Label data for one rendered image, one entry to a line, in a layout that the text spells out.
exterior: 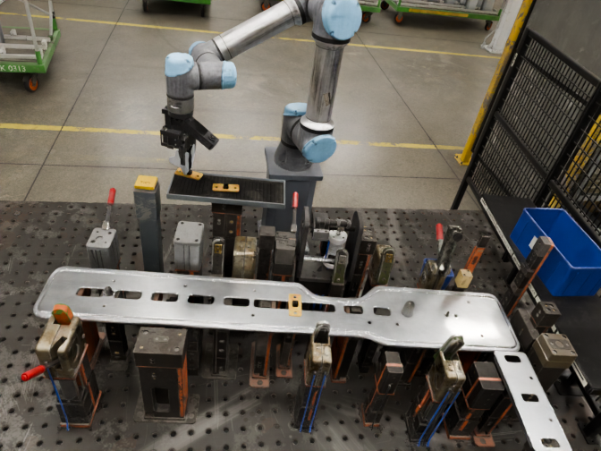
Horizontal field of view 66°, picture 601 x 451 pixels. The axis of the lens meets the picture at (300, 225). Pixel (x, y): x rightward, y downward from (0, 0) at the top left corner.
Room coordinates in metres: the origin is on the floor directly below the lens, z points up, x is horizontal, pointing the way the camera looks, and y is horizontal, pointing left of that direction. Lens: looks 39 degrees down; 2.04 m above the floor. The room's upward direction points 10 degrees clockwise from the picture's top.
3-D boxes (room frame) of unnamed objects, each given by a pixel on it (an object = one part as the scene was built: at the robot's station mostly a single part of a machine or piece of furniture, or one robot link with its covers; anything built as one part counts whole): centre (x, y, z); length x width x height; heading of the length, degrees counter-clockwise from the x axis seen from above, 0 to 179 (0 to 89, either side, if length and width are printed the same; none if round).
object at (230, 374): (0.89, 0.18, 0.84); 0.13 x 0.11 x 0.29; 8
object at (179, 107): (1.21, 0.40, 1.43); 0.08 x 0.08 x 0.05
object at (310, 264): (1.13, -0.10, 0.94); 0.18 x 0.13 x 0.49; 98
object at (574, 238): (1.28, -0.88, 1.10); 0.30 x 0.17 x 0.13; 14
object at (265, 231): (1.12, 0.10, 0.90); 0.05 x 0.05 x 0.40; 8
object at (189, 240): (1.04, 0.32, 0.90); 0.13 x 0.10 x 0.41; 8
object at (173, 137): (1.21, 0.40, 1.35); 0.09 x 0.08 x 0.12; 82
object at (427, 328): (0.91, -0.01, 1.00); 1.38 x 0.22 x 0.02; 98
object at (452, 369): (0.77, -0.46, 0.87); 0.12 x 0.09 x 0.35; 8
